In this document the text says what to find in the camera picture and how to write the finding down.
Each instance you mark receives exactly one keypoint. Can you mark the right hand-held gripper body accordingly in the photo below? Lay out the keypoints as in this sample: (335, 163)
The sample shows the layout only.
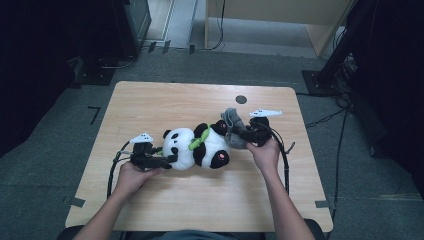
(260, 131)

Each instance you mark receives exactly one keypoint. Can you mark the grey tape piece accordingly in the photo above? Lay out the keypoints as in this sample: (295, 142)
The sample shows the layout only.
(322, 204)
(77, 202)

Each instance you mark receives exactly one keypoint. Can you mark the grey sock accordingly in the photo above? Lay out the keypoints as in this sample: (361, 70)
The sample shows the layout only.
(235, 125)

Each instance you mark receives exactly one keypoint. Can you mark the person's blue-grey shirt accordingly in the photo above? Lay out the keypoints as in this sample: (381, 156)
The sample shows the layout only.
(200, 235)

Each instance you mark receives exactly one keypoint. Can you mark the light wooden desk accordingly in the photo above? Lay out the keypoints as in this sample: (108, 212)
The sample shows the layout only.
(266, 10)

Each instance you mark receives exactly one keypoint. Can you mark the person's left hand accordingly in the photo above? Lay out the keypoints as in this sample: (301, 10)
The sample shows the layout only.
(135, 178)

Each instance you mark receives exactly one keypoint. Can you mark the black stand base plate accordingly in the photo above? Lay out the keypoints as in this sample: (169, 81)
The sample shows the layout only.
(95, 75)

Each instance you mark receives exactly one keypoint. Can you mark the dark curtain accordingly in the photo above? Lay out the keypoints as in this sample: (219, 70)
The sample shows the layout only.
(30, 66)
(393, 83)

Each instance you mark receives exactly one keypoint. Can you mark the person's right hand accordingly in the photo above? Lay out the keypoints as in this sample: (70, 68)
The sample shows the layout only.
(265, 156)

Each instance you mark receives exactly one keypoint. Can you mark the dark round table grommet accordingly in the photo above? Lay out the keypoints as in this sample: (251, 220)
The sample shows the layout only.
(241, 99)

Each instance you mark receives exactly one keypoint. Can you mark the panda plush toy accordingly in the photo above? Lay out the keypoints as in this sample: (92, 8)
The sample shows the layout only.
(196, 150)

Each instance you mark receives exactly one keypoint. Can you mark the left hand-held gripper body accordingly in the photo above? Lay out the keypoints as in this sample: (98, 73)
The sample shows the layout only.
(143, 156)

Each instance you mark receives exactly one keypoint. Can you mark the black metal stand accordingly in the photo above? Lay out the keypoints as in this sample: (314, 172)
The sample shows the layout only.
(328, 70)

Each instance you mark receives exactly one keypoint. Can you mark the black floor tape corner mark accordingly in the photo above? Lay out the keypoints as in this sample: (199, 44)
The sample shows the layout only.
(96, 113)

